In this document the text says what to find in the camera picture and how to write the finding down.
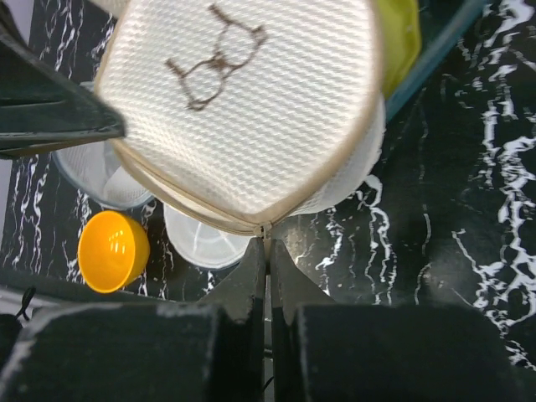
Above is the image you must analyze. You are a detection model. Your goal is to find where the green dotted bowl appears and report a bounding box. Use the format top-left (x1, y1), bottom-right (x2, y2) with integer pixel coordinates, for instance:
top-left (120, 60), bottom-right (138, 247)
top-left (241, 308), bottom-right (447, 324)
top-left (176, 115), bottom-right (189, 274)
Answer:
top-left (373, 0), bottom-right (422, 100)

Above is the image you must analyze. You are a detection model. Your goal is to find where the teal transparent tray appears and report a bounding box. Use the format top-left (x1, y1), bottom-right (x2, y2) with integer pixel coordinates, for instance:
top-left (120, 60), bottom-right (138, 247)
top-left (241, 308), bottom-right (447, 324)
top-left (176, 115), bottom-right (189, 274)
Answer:
top-left (385, 0), bottom-right (487, 121)

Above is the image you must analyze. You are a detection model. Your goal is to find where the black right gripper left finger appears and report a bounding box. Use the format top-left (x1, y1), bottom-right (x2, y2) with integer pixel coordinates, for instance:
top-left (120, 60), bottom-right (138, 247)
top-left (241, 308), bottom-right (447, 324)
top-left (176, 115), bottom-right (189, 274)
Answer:
top-left (196, 237), bottom-right (266, 326)

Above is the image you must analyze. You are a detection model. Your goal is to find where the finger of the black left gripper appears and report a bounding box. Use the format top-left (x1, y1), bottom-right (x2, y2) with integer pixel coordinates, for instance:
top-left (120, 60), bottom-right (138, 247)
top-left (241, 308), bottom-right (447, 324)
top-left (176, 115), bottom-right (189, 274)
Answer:
top-left (1, 3), bottom-right (125, 158)

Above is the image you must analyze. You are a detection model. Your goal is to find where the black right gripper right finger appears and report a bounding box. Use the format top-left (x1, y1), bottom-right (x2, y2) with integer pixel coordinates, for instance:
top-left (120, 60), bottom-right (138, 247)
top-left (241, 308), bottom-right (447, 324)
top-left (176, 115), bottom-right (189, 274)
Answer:
top-left (270, 238), bottom-right (340, 327)

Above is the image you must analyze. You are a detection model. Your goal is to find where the yellow plastic bowl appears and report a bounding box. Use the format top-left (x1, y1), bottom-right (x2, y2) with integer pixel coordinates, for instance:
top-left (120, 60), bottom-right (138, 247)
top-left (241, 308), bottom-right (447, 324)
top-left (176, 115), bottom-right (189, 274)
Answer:
top-left (77, 210), bottom-right (150, 294)

